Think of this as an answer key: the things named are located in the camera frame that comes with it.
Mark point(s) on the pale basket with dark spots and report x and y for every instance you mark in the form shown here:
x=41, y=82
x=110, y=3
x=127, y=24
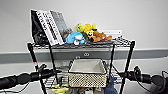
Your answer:
x=87, y=75

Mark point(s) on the blue plush toy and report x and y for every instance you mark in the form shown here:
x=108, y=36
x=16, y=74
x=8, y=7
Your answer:
x=74, y=37

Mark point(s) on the orange plush toy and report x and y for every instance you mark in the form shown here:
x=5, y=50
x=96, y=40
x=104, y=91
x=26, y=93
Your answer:
x=98, y=36

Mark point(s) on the white book with print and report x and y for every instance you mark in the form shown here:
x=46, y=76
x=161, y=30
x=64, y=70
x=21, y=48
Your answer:
x=49, y=27

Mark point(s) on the grey book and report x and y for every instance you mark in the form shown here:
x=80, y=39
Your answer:
x=60, y=20

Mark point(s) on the small white wall socket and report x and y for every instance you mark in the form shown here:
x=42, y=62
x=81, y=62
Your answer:
x=86, y=54
x=77, y=57

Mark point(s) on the long grey wall band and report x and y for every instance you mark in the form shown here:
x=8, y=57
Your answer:
x=16, y=56

